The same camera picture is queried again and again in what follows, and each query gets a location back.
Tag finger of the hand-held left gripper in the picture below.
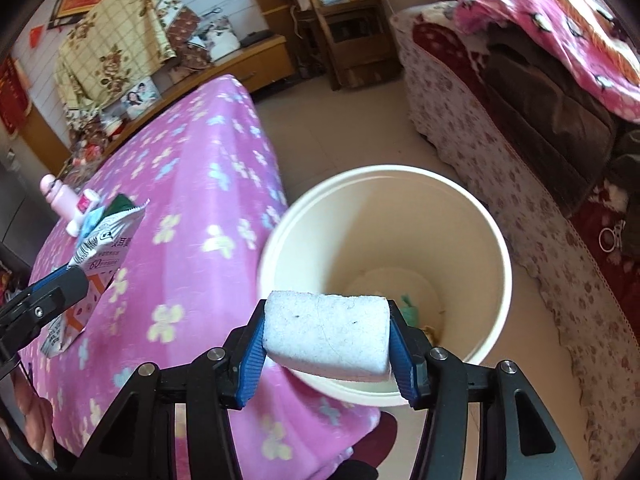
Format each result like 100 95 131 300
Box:
0 265 91 356

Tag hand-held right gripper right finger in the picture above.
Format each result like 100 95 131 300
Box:
385 300 583 480

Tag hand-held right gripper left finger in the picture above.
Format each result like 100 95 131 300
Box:
75 300 268 480

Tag light green wrapper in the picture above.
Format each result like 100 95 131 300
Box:
399 294 420 326

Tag white orange printed pouch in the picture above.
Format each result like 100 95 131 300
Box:
67 199 152 333

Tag white foam block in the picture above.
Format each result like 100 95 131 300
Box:
262 290 392 382

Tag blue face mask pack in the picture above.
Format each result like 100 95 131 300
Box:
80 207 113 238

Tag dark green packet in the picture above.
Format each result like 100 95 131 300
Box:
107 195 138 216

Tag cream plastic bin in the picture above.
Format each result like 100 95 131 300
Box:
256 162 513 408

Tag person's left forearm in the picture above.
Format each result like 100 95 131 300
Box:
12 370 53 461

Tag white bottle magenta label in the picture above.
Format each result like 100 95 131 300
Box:
65 189 103 236

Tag pink water bottle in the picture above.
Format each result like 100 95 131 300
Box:
40 174 81 221

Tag grey cabinet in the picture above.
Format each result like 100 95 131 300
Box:
0 160 56 266

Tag plastic bag of items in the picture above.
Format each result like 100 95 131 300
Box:
70 125 118 166

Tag red hanging decoration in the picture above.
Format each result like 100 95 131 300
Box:
0 55 31 136

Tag floral covered sofa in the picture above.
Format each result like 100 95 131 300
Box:
389 0 640 480

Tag yellow checked floral cloth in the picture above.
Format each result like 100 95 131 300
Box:
55 0 211 116

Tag wooden cabinet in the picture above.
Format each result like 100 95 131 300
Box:
50 32 296 181

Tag brown jacket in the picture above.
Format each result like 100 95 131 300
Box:
480 25 626 216

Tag wedding photo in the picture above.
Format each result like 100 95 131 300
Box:
202 17 241 63

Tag dark wooden chair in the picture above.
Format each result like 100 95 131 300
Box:
272 0 401 91

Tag pink printed blanket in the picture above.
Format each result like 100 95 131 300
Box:
452 0 640 123

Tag couple photo frame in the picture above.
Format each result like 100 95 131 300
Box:
121 79 161 120

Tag metal key ring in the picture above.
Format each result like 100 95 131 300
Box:
597 220 628 256

